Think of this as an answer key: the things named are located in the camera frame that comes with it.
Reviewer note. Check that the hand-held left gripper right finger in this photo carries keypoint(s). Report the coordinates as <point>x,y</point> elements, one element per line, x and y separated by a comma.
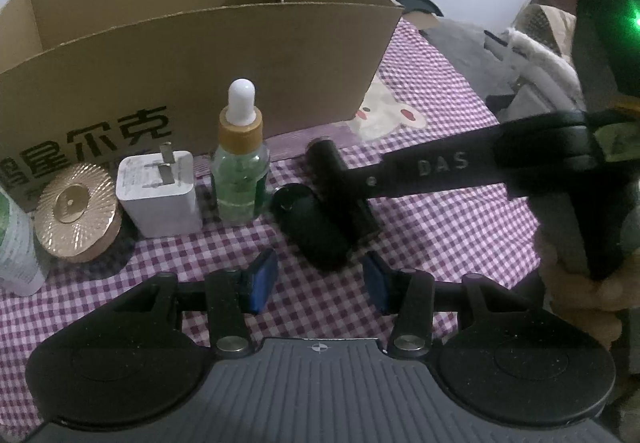
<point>377,283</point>

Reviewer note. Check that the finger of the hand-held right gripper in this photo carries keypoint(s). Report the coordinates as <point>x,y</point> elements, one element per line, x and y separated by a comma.
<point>372,180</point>

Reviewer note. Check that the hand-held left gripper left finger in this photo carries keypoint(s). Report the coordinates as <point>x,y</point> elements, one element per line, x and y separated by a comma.
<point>262,280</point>

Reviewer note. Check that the black cylinder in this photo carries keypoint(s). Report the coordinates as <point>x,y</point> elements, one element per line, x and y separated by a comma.
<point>325,158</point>

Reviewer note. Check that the black oval case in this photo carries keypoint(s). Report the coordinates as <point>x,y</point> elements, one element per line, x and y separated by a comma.
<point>315,233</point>

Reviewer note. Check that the green dropper bottle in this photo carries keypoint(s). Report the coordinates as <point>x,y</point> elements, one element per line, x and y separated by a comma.
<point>240,173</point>

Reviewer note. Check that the brown cardboard box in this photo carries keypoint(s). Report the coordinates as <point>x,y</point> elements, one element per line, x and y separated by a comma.
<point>300,73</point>

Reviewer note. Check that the gold round compact case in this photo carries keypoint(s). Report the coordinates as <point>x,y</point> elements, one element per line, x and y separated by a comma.
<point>75,208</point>

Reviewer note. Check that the person's right hand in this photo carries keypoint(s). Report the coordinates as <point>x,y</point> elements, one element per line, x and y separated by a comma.
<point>580,303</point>

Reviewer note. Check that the purple checkered tablecloth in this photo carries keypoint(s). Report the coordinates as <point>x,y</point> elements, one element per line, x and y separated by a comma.
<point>450,233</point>

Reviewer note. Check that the white fluffy cloth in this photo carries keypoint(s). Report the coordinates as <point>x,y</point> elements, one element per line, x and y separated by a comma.
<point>545,63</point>

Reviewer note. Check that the grey fabric cover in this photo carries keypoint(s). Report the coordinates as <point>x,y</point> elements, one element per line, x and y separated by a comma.
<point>465,58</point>

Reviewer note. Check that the white charger plug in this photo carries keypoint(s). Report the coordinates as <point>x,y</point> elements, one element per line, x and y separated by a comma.
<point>160,208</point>

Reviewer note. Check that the dark curved object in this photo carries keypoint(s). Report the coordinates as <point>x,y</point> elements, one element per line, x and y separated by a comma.
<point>415,3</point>

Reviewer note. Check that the white bottle with green label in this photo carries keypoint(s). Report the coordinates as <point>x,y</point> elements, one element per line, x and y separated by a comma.
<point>17,248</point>

